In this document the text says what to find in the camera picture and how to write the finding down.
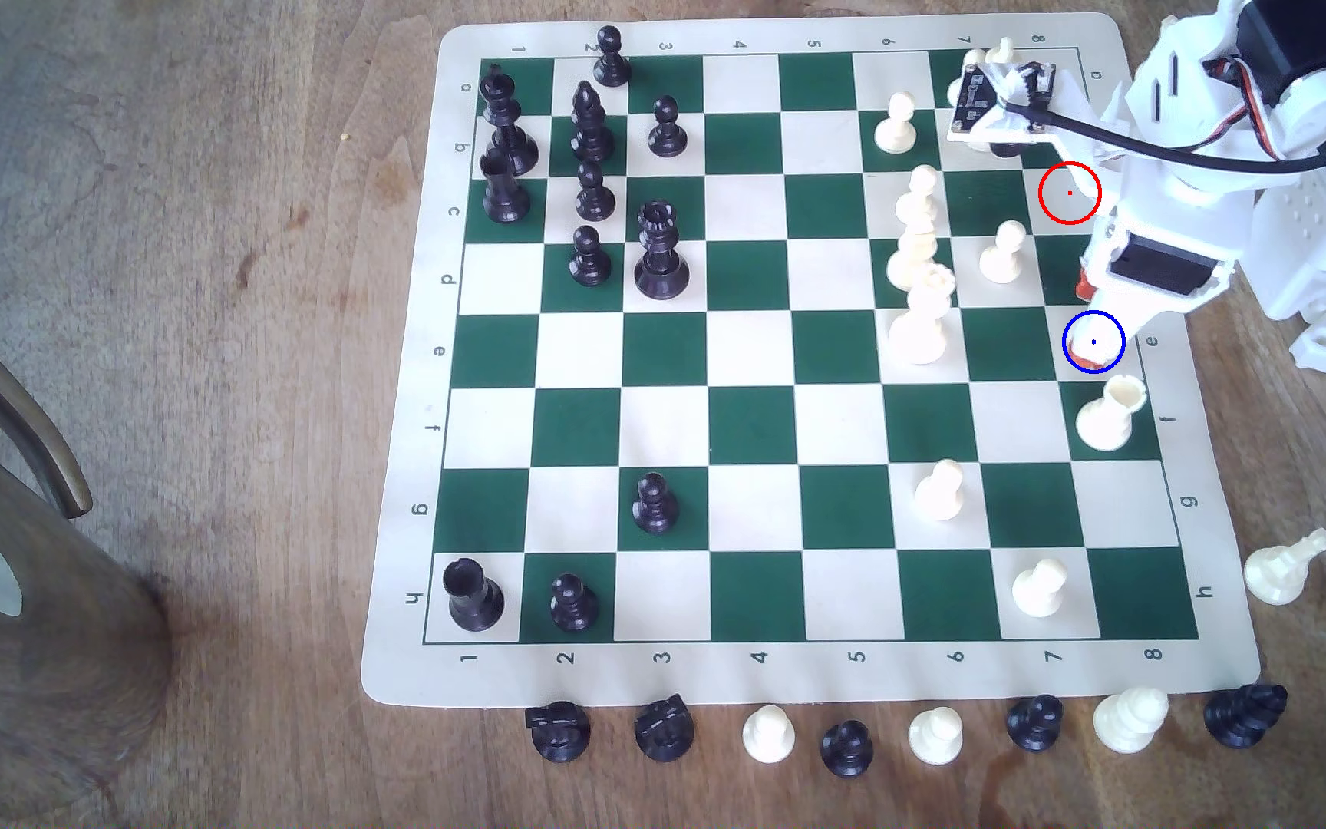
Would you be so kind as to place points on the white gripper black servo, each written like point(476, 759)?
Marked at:
point(1154, 270)

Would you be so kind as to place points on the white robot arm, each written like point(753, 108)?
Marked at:
point(1308, 230)

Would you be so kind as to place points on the white pawn chess piece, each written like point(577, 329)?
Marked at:
point(769, 737)
point(896, 129)
point(973, 58)
point(916, 198)
point(941, 493)
point(1038, 590)
point(1003, 259)
point(936, 737)

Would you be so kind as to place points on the white queen chess piece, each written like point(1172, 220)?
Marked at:
point(920, 328)

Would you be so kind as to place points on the white bishop chess piece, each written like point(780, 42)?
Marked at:
point(1275, 570)

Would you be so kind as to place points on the green white chess mat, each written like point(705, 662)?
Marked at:
point(749, 426)

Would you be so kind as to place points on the black pawn chess piece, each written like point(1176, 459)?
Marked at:
point(847, 751)
point(595, 196)
point(573, 606)
point(589, 263)
point(667, 133)
point(611, 63)
point(1035, 724)
point(654, 509)

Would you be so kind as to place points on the black bishop chess piece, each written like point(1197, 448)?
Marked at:
point(591, 127)
point(1242, 714)

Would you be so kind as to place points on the black queen chess piece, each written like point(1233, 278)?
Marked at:
point(660, 259)

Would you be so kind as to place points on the black rook chess piece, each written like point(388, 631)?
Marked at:
point(472, 599)
point(504, 196)

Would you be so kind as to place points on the black king chess piece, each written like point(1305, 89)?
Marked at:
point(511, 138)

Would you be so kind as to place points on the white pawn on green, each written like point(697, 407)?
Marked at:
point(911, 263)

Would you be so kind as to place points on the round brown wooden object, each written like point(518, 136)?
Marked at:
point(53, 691)

